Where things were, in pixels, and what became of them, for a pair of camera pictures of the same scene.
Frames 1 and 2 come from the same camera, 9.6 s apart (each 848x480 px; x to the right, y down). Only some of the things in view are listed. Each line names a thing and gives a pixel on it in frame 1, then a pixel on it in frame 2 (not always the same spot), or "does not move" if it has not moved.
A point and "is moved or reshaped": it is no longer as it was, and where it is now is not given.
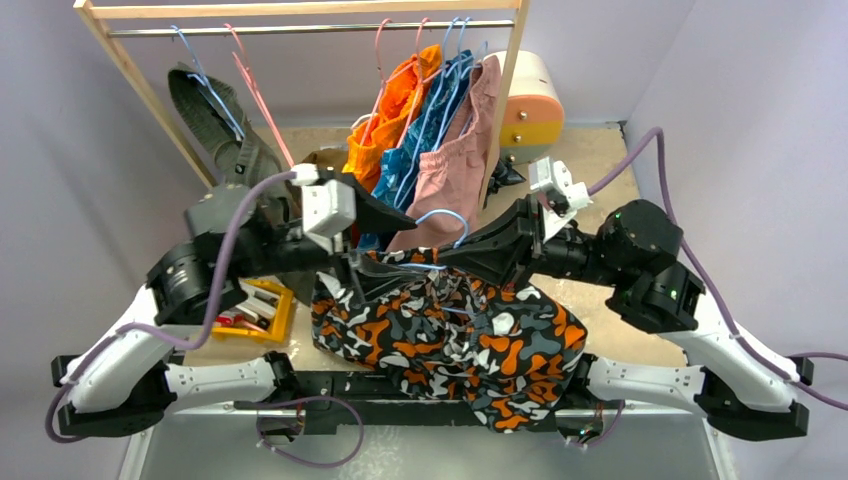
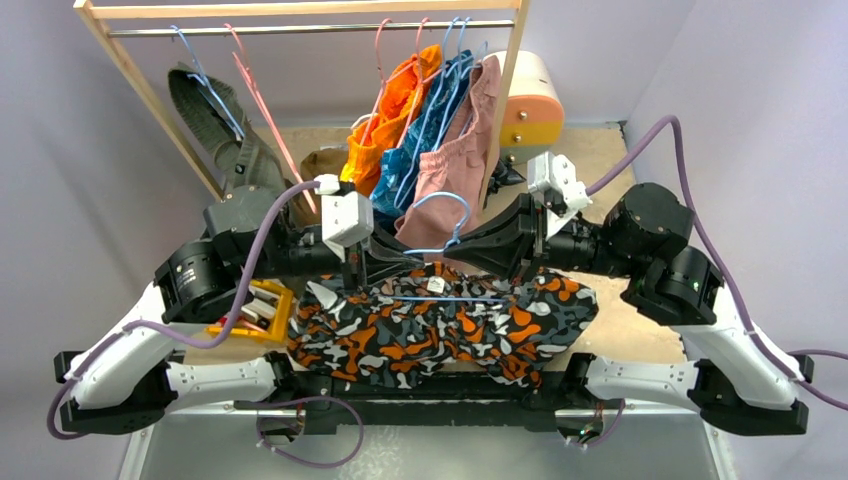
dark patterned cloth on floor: x=503 y=175 does not move
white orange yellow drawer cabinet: x=538 y=115 does not move
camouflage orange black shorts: x=504 y=352 is moved or reshaped
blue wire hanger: x=455 y=245 -> x=455 y=241
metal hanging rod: x=307 y=28 does not move
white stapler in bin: x=259 y=304 does not move
